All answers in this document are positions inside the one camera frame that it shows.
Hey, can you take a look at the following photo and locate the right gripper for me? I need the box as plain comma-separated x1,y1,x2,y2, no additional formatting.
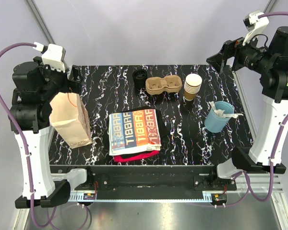
206,28,276,74

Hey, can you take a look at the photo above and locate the paper takeout bag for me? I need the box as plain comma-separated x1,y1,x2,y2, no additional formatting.
49,92,92,149

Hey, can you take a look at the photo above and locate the cardboard cup carrier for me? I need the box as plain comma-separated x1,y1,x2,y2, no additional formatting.
145,75,182,95

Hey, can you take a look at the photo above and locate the red cloth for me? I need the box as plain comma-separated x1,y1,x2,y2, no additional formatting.
114,150,159,163

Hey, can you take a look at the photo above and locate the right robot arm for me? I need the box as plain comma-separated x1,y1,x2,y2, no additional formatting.
206,26,288,190

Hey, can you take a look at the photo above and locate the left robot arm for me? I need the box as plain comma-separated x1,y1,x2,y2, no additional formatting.
9,57,94,209

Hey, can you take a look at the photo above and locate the black coffee lid stack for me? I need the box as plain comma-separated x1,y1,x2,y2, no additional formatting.
132,69,147,89

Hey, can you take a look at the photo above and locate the paper cup stack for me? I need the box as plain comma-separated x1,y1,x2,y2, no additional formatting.
184,73,202,101

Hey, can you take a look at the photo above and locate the blue plastic cup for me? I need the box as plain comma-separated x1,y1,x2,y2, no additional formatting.
204,101,234,133

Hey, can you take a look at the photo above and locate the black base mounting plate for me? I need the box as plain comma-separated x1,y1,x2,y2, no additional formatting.
49,164,238,201

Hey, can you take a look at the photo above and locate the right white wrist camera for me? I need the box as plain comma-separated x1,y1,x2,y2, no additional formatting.
242,11,269,46

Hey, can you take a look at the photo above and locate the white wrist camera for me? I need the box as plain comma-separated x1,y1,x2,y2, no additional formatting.
34,42,66,73
242,11,269,46

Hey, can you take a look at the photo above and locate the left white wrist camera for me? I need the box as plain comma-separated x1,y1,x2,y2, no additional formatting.
34,42,66,73

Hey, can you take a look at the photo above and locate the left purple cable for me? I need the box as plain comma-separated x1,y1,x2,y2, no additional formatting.
0,42,90,228

